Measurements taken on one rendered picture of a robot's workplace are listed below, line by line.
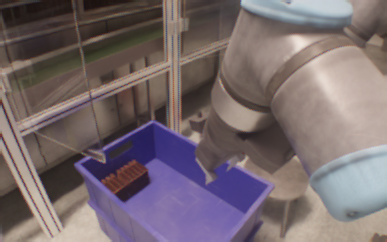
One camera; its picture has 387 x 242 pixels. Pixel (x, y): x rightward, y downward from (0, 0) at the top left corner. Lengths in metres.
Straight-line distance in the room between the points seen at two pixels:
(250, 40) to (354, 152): 0.12
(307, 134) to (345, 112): 0.03
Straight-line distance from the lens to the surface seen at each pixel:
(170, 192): 1.15
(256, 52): 0.23
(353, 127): 0.19
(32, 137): 1.46
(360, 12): 0.66
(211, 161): 0.41
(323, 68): 0.20
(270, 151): 0.33
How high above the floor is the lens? 1.09
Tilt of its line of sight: 34 degrees down
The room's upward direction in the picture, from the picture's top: 1 degrees clockwise
